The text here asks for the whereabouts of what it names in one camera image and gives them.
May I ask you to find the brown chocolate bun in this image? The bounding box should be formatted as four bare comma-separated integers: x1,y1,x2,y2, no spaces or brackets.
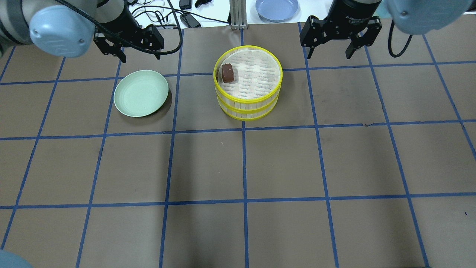
221,63,235,83

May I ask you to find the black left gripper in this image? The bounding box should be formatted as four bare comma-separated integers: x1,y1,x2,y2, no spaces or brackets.
94,4,164,63

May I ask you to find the aluminium frame post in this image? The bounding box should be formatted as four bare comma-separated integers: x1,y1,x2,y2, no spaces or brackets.
229,0,248,30

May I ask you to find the light green plate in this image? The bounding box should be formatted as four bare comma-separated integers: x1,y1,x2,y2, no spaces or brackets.
113,70,169,118

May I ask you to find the yellow steamer with paper liner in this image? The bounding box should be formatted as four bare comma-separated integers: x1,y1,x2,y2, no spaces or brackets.
216,96,279,121

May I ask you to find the blue plate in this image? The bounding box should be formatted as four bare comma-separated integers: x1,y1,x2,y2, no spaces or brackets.
255,0,299,22

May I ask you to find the yellow bamboo steamer basket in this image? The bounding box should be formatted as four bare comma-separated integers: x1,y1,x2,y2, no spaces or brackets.
213,45,283,109

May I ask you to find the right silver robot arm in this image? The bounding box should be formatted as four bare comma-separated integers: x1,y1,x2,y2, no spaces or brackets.
299,0,474,59

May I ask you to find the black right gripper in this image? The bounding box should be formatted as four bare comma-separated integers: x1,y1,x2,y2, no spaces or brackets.
300,0,382,59

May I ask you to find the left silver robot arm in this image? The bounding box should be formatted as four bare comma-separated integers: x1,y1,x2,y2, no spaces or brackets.
0,0,164,63

